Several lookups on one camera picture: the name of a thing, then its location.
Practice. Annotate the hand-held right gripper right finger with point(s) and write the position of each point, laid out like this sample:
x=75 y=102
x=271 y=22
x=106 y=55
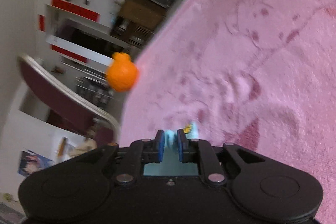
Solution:
x=181 y=146

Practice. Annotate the maroon chair with gold frame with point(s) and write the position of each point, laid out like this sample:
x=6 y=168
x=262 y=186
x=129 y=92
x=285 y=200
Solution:
x=52 y=92

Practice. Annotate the pink printed blanket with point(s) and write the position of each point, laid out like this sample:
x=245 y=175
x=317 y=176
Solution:
x=249 y=69

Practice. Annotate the long red paper banner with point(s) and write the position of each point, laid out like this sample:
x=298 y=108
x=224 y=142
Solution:
x=76 y=9
x=68 y=53

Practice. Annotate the large knobbed orange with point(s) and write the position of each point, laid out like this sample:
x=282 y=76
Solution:
x=122 y=74

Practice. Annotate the white printed garment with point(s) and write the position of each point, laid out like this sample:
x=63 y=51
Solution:
x=34 y=163

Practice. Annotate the beige garment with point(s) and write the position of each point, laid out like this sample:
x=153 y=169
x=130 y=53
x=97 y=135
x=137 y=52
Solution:
x=85 y=146

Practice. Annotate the shoe rack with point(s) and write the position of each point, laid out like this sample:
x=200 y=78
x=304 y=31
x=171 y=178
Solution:
x=94 y=92

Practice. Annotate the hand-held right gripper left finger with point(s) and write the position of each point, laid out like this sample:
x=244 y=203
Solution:
x=158 y=148

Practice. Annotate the brown wooden cabinet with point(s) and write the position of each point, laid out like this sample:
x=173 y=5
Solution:
x=141 y=14

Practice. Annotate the light teal shirt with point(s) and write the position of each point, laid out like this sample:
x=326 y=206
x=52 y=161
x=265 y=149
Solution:
x=170 y=169

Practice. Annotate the short red paper banner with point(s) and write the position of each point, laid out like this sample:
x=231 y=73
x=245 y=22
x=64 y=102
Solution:
x=42 y=22

